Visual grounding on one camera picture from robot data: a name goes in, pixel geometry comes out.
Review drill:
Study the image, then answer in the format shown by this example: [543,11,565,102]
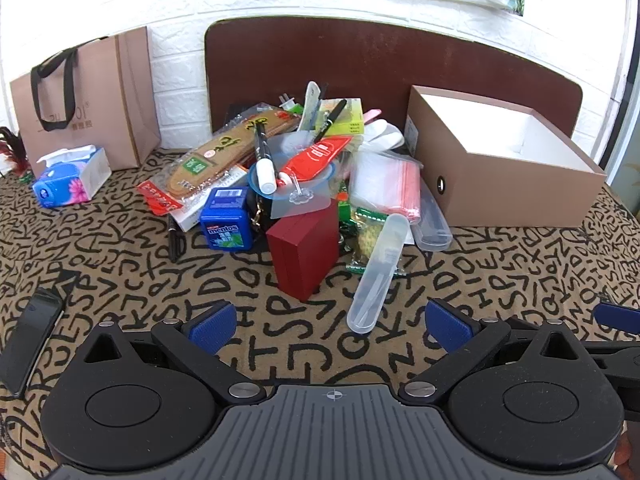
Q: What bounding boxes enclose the white flat box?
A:
[172,200,211,232]

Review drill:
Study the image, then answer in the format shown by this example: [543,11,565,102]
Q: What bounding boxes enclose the letter-print cloth covered desktop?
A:
[0,147,640,480]

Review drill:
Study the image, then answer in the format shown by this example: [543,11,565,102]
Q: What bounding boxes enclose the blue pink tissue pack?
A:
[32,145,112,209]

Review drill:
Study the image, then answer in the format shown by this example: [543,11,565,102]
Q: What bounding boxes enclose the yellow snack packet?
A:
[348,206,406,277]

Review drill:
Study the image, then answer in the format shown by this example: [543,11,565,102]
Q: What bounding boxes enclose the red white flat packet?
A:
[136,178,185,217]

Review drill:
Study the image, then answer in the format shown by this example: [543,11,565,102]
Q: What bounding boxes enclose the clear packet white item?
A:
[299,81,323,131]

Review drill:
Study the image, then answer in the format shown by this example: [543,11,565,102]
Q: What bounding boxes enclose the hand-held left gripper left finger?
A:
[82,301,266,405]

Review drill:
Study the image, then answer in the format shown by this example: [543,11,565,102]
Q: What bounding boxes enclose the brown paper shopping bag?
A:
[10,26,162,178]

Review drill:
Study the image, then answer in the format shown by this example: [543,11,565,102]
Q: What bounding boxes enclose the red feather ornament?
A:
[0,127,33,181]

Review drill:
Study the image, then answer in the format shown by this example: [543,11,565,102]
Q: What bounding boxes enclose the brown insole package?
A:
[159,102,301,201]

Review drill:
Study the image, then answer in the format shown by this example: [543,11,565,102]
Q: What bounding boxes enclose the black smartphone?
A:
[0,287,65,397]

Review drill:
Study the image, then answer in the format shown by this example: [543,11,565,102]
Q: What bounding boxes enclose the yellow-green box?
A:
[320,97,365,136]

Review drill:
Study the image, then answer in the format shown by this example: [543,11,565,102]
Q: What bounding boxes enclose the white disposable slippers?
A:
[360,117,405,151]

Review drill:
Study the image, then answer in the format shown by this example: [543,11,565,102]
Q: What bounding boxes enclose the dark brown wooden board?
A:
[204,16,584,150]

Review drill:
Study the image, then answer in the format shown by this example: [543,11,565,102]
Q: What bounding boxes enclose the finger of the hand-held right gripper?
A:
[584,301,640,411]

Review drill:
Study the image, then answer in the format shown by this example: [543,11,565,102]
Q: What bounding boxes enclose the brown cardboard storage box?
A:
[404,85,608,228]

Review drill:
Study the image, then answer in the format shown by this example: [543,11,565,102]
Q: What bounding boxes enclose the blue candy box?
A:
[200,186,253,251]

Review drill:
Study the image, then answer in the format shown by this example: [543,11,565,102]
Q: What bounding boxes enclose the long clear toothbrush case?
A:
[346,213,403,334]

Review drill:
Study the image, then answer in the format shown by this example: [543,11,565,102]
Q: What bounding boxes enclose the dark red gift box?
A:
[265,205,342,303]

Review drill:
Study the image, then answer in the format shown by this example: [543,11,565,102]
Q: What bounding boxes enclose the blue rimmed clear lid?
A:
[248,160,341,201]

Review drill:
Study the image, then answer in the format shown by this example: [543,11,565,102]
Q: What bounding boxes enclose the short clear plastic case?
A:
[410,192,453,252]

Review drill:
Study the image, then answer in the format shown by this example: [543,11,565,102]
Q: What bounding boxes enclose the red-striped zip bags bundle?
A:
[350,151,422,226]

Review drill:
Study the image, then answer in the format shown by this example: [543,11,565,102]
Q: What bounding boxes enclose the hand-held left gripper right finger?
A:
[398,298,593,405]

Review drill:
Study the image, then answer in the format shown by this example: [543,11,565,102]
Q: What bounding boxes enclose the red plastic package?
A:
[280,136,353,183]

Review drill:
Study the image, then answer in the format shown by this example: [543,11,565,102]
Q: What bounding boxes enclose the clear adhesive hook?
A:
[270,180,333,218]

